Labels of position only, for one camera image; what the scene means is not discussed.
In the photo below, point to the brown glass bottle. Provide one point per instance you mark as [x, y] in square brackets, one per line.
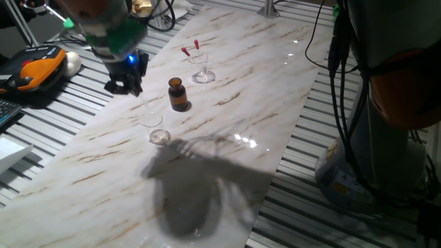
[178, 98]

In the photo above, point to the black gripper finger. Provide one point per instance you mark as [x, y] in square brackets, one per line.
[136, 87]
[116, 87]

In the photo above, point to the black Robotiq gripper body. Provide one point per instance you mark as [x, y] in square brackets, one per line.
[125, 69]

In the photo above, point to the orange black teach pendant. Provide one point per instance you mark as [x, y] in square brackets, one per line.
[38, 69]

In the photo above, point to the thin grey diagonal rod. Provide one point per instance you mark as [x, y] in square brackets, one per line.
[21, 24]

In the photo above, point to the white rounded mouse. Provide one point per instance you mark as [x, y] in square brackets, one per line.
[72, 63]

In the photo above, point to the white paper sheet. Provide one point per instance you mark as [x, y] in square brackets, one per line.
[10, 151]

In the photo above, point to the short clear glass beaker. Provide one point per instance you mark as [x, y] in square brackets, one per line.
[156, 132]

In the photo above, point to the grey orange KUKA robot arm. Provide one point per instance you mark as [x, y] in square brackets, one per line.
[392, 86]

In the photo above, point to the short aluminium post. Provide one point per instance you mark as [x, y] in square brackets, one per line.
[268, 8]

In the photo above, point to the tall clear glass beaker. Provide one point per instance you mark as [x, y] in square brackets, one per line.
[203, 74]

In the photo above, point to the dark sleeved person forearm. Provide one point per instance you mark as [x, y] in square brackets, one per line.
[10, 17]

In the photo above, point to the white marble pattern mat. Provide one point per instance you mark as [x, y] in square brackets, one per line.
[172, 103]

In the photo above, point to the green cloth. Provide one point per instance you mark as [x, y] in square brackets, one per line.
[335, 12]

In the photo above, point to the black computer keyboard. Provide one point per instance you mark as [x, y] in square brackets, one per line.
[7, 110]

